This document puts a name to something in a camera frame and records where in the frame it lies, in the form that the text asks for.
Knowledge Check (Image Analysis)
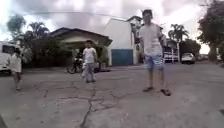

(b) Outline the white car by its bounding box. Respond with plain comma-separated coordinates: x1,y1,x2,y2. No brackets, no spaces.
180,52,197,65

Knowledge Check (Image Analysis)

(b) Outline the white railing fence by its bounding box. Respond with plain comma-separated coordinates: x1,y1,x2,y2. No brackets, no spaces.
163,51,181,64

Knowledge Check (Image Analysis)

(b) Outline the white van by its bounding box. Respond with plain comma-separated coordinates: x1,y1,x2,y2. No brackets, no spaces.
0,41,18,75

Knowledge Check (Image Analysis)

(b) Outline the motorcycle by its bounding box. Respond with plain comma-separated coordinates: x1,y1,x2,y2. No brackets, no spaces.
66,54,85,75

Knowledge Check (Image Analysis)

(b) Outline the dark green hedge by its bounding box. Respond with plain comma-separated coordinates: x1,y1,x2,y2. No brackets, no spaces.
19,37,76,69

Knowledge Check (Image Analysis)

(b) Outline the palm tree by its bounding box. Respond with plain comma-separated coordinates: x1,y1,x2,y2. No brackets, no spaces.
167,23,190,44

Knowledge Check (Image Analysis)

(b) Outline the group of palm trees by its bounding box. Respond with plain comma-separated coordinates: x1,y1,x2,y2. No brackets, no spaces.
6,13,51,43

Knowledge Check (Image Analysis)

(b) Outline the person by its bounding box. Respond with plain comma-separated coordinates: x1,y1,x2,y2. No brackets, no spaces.
81,39,98,84
137,9,172,97
8,47,24,92

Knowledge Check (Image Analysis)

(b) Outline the large leafy tree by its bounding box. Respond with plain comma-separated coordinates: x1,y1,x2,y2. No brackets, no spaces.
197,0,224,62

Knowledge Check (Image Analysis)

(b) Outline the white building with blue gate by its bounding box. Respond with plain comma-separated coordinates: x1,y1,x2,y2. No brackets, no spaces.
102,17,140,67

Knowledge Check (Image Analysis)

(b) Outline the house with dark roof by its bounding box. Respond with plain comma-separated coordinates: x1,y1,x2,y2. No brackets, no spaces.
49,27,114,69

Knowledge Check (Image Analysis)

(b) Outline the grey cracked concrete road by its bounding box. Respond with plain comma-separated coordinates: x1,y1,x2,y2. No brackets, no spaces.
0,61,224,128

